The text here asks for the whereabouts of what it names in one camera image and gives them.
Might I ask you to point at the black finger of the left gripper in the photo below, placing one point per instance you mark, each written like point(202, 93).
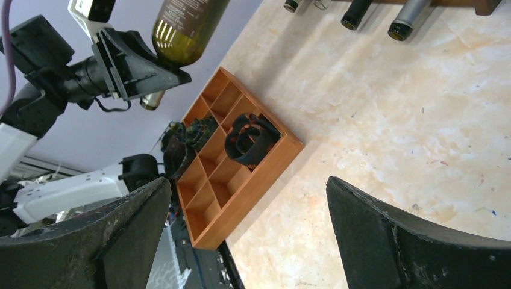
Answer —
point(148, 73)

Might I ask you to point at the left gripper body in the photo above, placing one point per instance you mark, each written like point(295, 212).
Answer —
point(111, 51)

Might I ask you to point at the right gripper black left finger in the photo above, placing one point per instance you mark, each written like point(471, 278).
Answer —
point(112, 246)

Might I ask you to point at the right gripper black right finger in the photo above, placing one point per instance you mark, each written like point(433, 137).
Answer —
point(382, 246)

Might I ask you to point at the dark bottle brown label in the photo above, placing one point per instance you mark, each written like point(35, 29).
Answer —
point(180, 36)

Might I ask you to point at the clear square glass bottle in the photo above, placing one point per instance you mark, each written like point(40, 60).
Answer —
point(322, 4)

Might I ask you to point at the green wine bottle dark label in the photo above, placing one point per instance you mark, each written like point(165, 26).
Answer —
point(403, 25)

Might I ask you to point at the green wine bottle white label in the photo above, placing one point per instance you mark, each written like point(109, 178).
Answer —
point(355, 13)

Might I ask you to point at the clear liquor bottle black cap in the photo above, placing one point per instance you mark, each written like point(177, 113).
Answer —
point(292, 5)

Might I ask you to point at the wooden wine rack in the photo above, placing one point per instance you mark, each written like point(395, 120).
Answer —
point(481, 7)

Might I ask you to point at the wooden compartment tray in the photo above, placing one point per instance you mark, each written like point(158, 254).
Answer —
point(249, 150)

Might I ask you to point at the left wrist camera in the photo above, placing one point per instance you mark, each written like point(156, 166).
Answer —
point(91, 15)

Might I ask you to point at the black cable coil tray corner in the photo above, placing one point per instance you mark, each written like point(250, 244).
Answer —
point(177, 153)

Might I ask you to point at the black cable coil tray middle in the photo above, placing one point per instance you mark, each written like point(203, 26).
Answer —
point(199, 132)

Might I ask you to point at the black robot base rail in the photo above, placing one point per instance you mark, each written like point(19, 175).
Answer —
point(177, 264)

